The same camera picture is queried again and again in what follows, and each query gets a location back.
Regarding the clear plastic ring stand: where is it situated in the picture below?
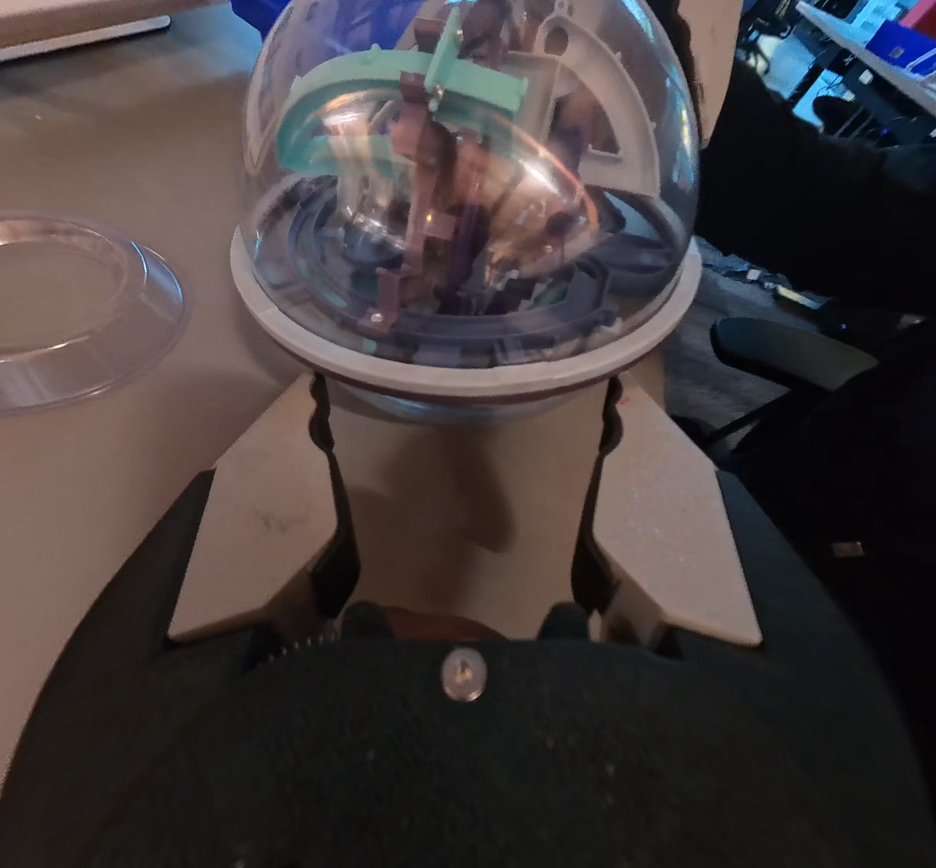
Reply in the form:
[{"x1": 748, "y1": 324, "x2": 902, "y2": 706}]
[{"x1": 0, "y1": 209, "x2": 193, "y2": 417}]

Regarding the white background table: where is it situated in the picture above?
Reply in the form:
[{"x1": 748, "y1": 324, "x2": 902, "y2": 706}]
[{"x1": 796, "y1": 0, "x2": 936, "y2": 117}]

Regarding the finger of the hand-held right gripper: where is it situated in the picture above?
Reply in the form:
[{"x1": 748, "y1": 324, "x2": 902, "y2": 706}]
[{"x1": 632, "y1": 0, "x2": 750, "y2": 150}]

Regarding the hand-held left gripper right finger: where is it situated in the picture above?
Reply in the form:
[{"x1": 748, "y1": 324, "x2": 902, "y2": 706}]
[{"x1": 572, "y1": 371, "x2": 764, "y2": 648}]

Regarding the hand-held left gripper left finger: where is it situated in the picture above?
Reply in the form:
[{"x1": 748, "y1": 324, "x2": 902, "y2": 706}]
[{"x1": 167, "y1": 371, "x2": 361, "y2": 642}]

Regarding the clear maze ball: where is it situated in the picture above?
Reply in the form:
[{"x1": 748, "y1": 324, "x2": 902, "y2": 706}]
[{"x1": 229, "y1": 0, "x2": 704, "y2": 424}]

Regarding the person's right forearm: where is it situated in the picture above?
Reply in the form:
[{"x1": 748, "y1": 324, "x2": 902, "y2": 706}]
[{"x1": 691, "y1": 62, "x2": 936, "y2": 300}]

